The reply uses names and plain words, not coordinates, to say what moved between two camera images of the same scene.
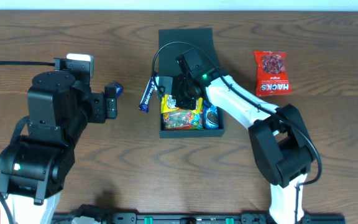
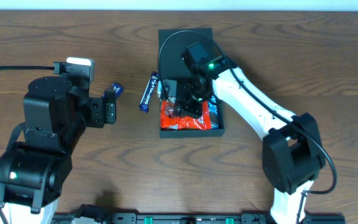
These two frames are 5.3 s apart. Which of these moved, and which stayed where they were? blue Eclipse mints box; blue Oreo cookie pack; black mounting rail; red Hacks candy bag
Moved: red Hacks candy bag
Stayed: black mounting rail; blue Oreo cookie pack; blue Eclipse mints box
